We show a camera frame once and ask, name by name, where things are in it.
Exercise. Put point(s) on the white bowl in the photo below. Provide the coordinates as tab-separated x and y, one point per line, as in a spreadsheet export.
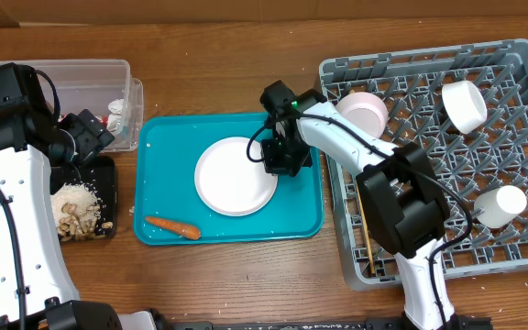
464	105

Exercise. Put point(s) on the grey dishwasher rack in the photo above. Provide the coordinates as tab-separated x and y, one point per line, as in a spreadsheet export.
493	155

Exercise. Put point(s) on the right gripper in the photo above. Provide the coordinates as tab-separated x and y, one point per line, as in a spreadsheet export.
274	162

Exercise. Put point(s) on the orange carrot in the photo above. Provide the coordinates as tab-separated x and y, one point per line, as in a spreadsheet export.
187	231

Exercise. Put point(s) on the pink bowl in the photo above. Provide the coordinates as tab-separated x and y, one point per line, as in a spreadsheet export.
366	111

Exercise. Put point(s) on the small white cup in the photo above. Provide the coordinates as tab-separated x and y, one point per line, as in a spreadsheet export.
500	206

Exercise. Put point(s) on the wooden chopstick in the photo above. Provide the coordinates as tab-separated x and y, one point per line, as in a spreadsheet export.
365	232

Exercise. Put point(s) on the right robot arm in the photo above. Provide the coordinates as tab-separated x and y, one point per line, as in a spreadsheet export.
403	205

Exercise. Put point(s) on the white round plate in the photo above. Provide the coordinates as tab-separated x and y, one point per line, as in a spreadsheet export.
230	180

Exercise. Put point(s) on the black plastic tray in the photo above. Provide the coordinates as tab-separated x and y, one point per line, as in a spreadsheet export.
99	175

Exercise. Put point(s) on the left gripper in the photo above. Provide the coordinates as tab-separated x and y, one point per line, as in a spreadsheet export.
91	135

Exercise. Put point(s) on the teal serving tray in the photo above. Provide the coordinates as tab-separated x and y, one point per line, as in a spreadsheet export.
170	147

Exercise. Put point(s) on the red snack wrapper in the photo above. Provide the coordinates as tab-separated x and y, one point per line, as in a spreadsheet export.
101	120

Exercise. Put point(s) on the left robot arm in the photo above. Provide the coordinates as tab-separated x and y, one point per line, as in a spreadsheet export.
35	284

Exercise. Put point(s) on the pile of white rice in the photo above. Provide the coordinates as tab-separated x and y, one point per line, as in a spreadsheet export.
87	205

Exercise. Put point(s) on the pile of peanuts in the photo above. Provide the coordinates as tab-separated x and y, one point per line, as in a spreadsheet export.
71	228

